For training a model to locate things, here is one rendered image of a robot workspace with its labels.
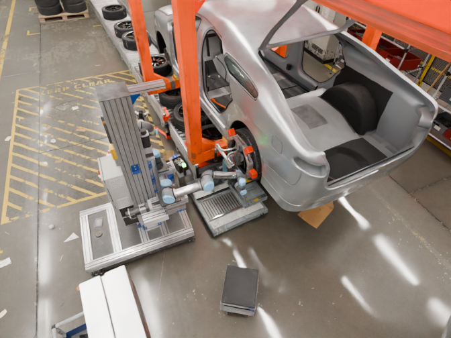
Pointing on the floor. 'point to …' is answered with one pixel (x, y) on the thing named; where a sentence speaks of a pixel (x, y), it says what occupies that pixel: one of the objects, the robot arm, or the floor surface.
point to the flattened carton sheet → (317, 214)
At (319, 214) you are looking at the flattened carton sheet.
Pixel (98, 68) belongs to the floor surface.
